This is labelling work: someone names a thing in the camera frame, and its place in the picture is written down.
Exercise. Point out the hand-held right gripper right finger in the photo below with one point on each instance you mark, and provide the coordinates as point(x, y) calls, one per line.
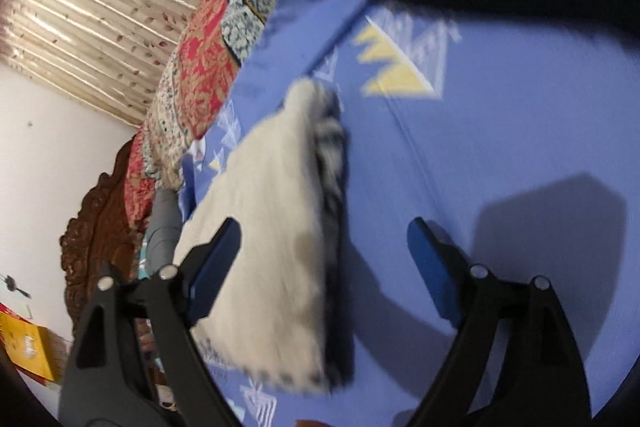
point(430, 267)

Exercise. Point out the yellow and red wall calendar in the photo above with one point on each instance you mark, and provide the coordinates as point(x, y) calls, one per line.
point(25, 342)

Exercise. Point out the hanging wall ornament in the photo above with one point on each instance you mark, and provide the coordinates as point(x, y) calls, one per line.
point(15, 287)

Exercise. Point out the grey folded garment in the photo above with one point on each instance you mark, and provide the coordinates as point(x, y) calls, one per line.
point(162, 232)

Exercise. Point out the blue printed bedsheet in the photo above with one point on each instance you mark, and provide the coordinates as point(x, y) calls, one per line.
point(475, 132)

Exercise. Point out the carved wooden headboard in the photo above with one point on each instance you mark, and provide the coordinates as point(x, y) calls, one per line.
point(90, 227)

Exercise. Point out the patchwork floral quilt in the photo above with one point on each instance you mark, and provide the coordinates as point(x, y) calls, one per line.
point(205, 57)

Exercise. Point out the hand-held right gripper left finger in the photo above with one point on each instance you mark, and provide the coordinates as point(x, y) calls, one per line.
point(215, 267)

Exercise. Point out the white patterned knit garment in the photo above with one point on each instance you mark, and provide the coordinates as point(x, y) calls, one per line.
point(270, 217)

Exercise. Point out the beige leaf-print curtain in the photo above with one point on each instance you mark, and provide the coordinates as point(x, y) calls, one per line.
point(100, 7)

